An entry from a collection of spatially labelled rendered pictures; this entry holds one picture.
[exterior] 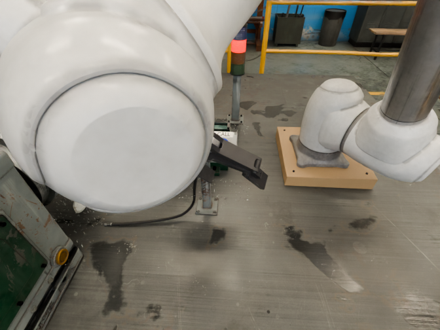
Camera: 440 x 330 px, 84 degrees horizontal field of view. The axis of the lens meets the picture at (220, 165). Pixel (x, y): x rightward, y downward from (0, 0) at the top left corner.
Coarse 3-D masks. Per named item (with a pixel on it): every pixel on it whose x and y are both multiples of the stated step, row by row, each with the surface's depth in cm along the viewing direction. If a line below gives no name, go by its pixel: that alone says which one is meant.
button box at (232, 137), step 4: (216, 132) 60; (220, 132) 60; (224, 132) 60; (228, 132) 60; (232, 132) 60; (236, 132) 60; (220, 136) 60; (224, 136) 60; (228, 136) 60; (232, 136) 60; (236, 136) 60; (228, 140) 59; (232, 140) 60; (236, 140) 60; (236, 144) 59
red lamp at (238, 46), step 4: (232, 40) 94; (244, 40) 94; (232, 44) 95; (236, 44) 94; (240, 44) 94; (244, 44) 95; (232, 48) 96; (236, 48) 95; (240, 48) 95; (244, 48) 96; (236, 52) 96; (240, 52) 96
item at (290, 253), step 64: (256, 128) 113; (192, 192) 83; (256, 192) 83; (320, 192) 83; (384, 192) 83; (128, 256) 66; (192, 256) 66; (256, 256) 66; (320, 256) 66; (384, 256) 66; (64, 320) 54; (128, 320) 54; (192, 320) 54; (256, 320) 54; (320, 320) 54; (384, 320) 54
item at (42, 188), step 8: (0, 136) 48; (0, 144) 49; (8, 152) 49; (16, 168) 49; (24, 176) 51; (32, 184) 52; (40, 184) 54; (40, 192) 54; (48, 192) 58; (56, 192) 59; (40, 200) 56; (48, 200) 60
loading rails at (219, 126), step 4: (216, 124) 94; (220, 124) 94; (224, 124) 94; (228, 124) 92; (216, 128) 92; (220, 128) 92; (224, 128) 92; (228, 128) 91; (212, 164) 90; (216, 164) 90; (220, 164) 90; (212, 168) 89; (216, 168) 89; (220, 168) 91; (224, 168) 91; (228, 168) 92; (216, 172) 88
